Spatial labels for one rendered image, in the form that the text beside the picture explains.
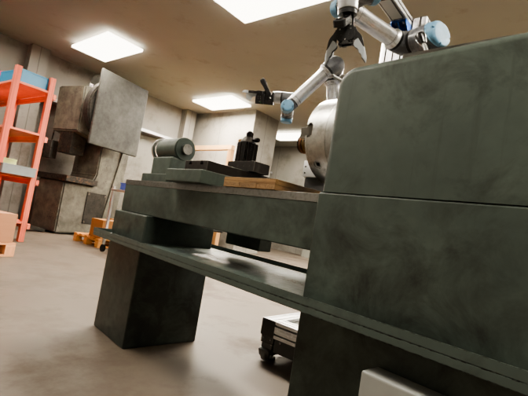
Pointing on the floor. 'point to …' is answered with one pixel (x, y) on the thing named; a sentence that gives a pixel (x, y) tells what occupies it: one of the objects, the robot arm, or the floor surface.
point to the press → (89, 152)
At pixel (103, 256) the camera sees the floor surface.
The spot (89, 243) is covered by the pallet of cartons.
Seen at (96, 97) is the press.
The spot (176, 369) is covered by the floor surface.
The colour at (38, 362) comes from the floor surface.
